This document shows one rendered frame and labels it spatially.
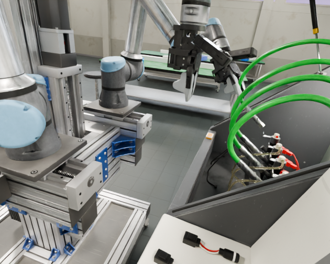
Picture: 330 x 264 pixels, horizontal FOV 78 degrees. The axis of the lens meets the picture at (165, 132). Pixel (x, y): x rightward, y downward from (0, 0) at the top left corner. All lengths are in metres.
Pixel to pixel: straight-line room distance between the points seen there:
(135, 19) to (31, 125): 0.76
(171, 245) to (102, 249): 0.96
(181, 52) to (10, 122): 0.43
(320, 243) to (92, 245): 1.27
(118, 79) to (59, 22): 0.34
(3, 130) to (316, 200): 0.59
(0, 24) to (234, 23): 8.58
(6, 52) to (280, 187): 0.58
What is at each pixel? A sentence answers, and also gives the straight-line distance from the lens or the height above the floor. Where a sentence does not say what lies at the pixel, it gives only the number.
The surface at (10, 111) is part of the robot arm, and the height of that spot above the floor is 1.24.
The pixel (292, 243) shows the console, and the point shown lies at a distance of 0.44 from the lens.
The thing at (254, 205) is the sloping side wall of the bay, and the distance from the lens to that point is 0.49.
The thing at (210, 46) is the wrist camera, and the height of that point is 1.38.
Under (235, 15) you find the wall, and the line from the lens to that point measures 8.90.
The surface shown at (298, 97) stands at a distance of 0.50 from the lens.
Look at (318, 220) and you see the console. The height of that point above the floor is 1.17.
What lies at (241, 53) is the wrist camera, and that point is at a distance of 0.85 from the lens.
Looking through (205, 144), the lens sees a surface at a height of 0.95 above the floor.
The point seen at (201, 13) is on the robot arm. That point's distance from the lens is 0.59.
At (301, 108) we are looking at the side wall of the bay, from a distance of 1.10.
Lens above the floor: 1.41
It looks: 26 degrees down
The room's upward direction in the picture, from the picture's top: 6 degrees clockwise
